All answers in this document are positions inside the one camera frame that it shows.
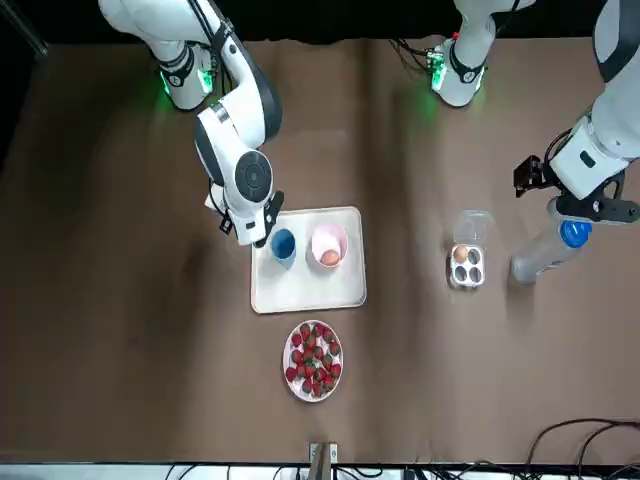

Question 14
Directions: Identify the red strawberries heap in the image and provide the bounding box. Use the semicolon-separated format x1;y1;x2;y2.
285;322;343;399

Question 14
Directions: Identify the clear plastic egg box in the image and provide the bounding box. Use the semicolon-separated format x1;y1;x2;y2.
446;209;494;290

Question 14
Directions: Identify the clear bottle blue cap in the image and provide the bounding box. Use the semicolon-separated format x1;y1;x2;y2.
510;199;595;286

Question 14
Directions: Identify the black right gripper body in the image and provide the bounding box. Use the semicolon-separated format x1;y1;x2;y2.
252;189;285;250

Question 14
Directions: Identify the black arm base cable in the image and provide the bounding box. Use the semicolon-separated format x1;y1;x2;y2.
389;37;437;72

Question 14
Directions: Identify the aluminium frame profile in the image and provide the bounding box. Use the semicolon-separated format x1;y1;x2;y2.
0;0;49;57

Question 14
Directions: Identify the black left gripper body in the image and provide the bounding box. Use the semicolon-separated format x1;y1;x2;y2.
557;192;609;224

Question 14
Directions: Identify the white round plate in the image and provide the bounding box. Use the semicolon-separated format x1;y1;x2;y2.
282;319;345;404

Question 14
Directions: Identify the white rectangular tray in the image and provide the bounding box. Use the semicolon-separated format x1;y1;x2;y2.
249;205;369;315

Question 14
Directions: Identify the blue cup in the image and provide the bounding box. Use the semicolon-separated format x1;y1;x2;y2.
269;228;298;266

